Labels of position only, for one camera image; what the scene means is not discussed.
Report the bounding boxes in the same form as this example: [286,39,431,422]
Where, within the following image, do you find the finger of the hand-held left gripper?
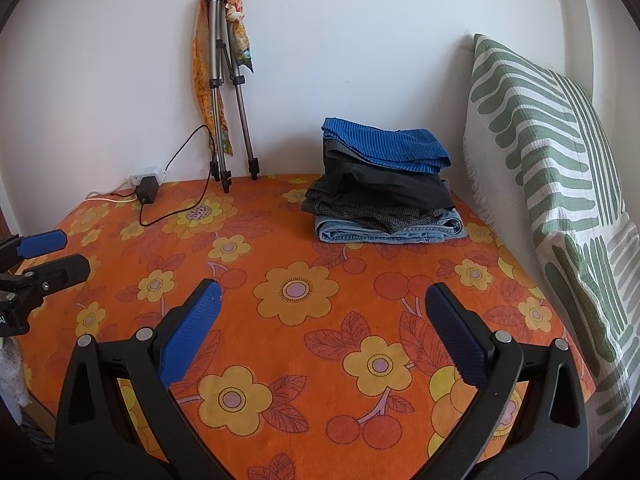
[0,229,69,267]
[0,254,92,308]

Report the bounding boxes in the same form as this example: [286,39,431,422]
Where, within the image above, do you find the light blue folded jeans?
[314,208,468,244]

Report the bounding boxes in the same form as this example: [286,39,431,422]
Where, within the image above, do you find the brown wooden furniture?
[0,200,21,238]

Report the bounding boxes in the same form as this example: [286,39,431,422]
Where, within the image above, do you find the white lace cloth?
[0,335,31,411]

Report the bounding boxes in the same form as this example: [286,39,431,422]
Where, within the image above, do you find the silver camera tripod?
[205,0,261,194]

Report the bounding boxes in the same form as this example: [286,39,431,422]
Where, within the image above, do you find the white cable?
[86,190,137,203]

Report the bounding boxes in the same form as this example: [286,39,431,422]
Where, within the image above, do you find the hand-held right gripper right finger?
[415,282,592,480]

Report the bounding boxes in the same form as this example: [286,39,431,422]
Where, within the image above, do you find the black power adapter with cable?
[140,125,216,227]

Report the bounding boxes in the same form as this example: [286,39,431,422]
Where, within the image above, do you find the blue striped boxer shorts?
[321,117,452,176]

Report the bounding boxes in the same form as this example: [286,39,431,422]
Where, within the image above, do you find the dark checked folded pants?
[301,180,451,233]

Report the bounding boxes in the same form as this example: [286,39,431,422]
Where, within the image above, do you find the orange floral blanket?
[20,174,596,480]

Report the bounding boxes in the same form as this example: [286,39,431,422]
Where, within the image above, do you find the white power strip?
[126,166,168,187]

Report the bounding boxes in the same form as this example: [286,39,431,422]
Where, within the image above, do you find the orange floral scarf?
[192,0,254,157]

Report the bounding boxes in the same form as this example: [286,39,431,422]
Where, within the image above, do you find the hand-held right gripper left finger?
[54,278,236,480]

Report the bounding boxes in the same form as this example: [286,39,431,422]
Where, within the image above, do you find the green white patterned pillow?
[462,33,632,256]
[532,210,640,431]

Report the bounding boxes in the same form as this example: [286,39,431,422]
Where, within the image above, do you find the black folded pants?
[322,141,456,211]

